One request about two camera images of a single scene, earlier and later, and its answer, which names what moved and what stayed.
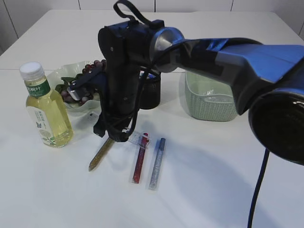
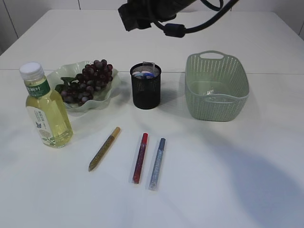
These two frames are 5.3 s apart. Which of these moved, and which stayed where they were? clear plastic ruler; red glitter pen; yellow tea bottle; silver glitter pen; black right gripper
Moved: black right gripper; clear plastic ruler
Stayed: red glitter pen; yellow tea bottle; silver glitter pen
